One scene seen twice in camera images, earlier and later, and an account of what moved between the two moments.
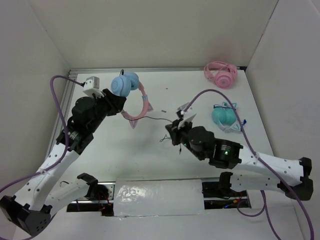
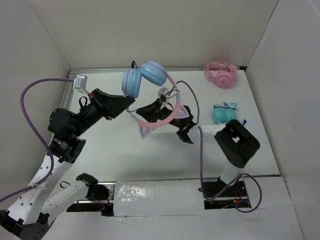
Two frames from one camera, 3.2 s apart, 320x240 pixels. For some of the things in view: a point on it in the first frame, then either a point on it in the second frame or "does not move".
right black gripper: x=174 y=130 → x=151 y=110
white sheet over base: x=158 y=197 does not move
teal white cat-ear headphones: x=225 y=116 does not move
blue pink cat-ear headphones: x=124 y=85 → x=153 y=73
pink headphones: x=224 y=74 does not move
